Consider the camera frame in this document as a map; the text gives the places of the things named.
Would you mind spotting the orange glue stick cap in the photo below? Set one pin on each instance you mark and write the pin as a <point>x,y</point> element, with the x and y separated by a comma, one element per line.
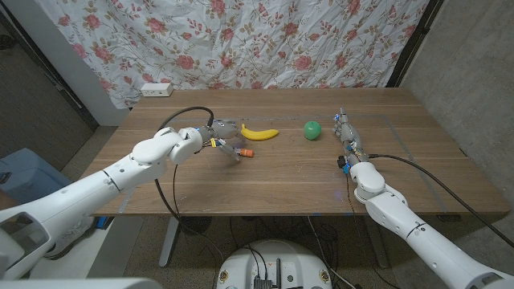
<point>249,153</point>

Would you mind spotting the blue plastic bin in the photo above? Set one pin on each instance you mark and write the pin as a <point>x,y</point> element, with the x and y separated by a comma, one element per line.
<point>24,176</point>

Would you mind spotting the floral backdrop cloth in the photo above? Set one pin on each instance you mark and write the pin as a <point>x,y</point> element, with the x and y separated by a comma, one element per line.
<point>241,40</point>

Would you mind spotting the yellow toy banana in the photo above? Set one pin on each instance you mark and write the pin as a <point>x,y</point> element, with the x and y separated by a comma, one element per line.
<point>259,135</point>

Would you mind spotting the glue stick body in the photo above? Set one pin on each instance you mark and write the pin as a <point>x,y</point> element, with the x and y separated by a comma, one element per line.
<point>239,151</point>

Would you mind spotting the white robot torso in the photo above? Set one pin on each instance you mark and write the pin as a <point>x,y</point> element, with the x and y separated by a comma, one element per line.
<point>277,265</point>

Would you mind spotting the white power strip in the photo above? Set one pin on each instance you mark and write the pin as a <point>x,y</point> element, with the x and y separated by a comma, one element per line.
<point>156,90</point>

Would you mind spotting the grey table leg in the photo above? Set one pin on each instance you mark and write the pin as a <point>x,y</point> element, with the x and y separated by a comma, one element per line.
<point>377,241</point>
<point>168,241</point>

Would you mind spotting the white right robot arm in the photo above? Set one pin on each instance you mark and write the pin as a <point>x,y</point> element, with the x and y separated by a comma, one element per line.
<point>413,229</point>

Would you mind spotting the green ball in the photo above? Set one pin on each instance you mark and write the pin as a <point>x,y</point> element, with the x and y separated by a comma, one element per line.
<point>312,130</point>

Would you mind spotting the grey tape outline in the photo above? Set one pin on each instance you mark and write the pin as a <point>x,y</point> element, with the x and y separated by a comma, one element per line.
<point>401,144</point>

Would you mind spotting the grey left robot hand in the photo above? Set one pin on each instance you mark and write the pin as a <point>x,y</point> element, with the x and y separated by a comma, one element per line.
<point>225,132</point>

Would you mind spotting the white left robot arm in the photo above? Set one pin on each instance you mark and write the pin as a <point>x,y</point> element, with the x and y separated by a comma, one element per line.
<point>92,192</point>

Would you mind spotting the black backdrop stand pole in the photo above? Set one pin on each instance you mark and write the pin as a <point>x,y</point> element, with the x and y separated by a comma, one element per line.
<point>413,44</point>

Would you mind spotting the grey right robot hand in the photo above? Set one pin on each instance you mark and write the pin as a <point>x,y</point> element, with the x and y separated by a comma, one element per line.
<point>349,136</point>

